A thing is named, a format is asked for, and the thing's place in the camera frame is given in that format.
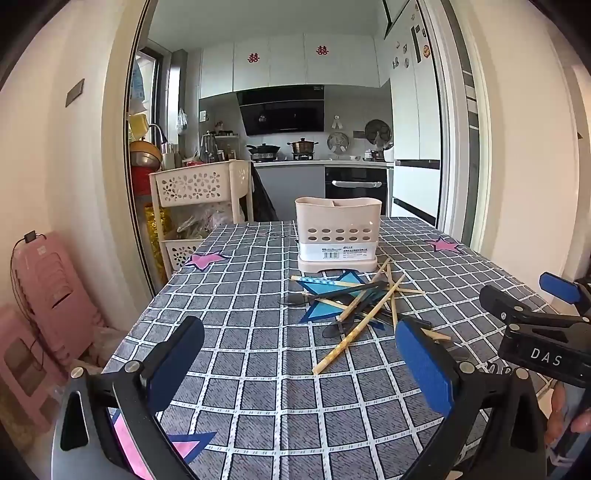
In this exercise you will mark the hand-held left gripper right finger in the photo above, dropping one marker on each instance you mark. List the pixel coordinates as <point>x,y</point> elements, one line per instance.
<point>422,369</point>

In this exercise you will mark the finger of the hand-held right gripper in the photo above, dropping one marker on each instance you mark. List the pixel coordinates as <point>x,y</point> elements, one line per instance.
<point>503,304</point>
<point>558,282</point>

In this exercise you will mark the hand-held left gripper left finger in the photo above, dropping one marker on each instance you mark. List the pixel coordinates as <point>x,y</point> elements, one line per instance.
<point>173,364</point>

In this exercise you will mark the pile of wooden chopsticks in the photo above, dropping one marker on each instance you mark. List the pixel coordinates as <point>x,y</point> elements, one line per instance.
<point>358,327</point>

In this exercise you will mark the blue banded chopstick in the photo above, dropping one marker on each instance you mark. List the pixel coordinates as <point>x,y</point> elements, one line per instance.
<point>318,280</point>

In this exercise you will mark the beige plastic utensil holder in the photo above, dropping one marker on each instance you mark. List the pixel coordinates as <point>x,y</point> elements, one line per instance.
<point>337,230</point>

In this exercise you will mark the person's right hand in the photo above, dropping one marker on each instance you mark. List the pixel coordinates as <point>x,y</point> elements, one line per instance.
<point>557,415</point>

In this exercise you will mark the grey checked star tablecloth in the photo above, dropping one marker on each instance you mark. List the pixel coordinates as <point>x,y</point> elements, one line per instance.
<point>258,378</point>

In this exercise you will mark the gold foil package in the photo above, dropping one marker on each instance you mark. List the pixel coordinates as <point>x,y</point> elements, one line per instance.
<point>157,235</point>

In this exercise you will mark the stack of pink plastic stools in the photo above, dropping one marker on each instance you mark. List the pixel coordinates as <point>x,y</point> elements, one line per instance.
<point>55,286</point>

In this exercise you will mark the plastic bags in trolley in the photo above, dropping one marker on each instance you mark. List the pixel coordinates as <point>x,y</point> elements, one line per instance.
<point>203,221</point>

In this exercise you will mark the pink plastic stool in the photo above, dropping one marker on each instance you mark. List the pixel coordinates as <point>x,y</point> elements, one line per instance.
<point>23,364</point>

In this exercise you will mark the beige plastic trolley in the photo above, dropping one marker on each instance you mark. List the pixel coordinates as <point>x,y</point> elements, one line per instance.
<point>194,184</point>

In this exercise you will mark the black built-in oven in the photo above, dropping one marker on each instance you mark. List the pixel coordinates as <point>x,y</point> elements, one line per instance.
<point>355,189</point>

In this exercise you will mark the dark hanging cloth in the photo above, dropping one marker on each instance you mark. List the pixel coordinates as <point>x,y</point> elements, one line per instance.
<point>264,198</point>

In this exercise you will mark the white refrigerator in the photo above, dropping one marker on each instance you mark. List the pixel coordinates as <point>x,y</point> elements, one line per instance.
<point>415,129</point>

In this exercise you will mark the grey base cabinet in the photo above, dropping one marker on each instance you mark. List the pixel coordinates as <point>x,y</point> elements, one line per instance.
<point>291,189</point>

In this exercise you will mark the orange and steel bowl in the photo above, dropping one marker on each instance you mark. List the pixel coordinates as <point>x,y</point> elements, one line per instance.
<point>145,154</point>

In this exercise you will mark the round metal strainer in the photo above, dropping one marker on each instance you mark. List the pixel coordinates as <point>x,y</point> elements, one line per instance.
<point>337,141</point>
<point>378,131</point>

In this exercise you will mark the glass kettle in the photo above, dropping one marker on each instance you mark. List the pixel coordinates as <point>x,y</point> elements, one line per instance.
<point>210,147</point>

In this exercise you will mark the black wok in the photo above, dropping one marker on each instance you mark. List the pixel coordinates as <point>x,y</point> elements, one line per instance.
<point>263,149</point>

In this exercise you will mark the yellow container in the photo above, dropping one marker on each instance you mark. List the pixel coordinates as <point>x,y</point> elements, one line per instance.
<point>138,125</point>

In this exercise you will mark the hanging plastic bag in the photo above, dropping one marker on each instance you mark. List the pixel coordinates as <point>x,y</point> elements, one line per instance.
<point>182,122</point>

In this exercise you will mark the steel cooking pot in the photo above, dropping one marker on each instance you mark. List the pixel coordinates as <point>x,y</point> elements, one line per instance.
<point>302,146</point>

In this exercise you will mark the black range hood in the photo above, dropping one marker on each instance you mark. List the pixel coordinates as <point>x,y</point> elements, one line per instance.
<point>281,110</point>

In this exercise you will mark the red paper decoration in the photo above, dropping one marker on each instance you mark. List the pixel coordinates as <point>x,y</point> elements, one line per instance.
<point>253,58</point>
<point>321,50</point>

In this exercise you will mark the grey wall switch plate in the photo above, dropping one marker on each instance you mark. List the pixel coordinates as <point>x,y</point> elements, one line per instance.
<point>75,92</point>

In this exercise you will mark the white wall cabinets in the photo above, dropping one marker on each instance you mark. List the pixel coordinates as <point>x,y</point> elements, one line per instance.
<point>295,64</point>

